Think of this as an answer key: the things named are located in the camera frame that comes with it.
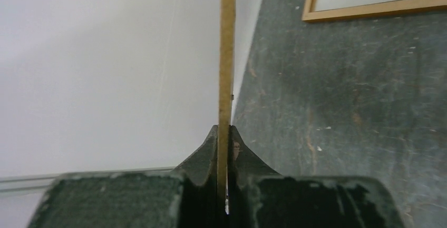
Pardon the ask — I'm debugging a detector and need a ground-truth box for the brown fibreboard backing board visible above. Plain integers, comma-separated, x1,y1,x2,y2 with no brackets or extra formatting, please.
216,0,236,215

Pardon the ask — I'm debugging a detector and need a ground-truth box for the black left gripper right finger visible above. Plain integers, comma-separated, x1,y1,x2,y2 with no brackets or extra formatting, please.
228,126,404,227

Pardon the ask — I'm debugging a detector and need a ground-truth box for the golden wooden picture frame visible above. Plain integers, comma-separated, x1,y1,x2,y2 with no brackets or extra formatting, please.
302,0,446,23

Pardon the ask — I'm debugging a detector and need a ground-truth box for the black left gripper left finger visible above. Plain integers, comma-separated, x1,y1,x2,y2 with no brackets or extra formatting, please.
28,126,218,227

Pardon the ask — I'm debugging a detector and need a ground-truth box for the aluminium rail frame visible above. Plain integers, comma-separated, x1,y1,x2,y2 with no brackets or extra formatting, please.
1,167,173,196

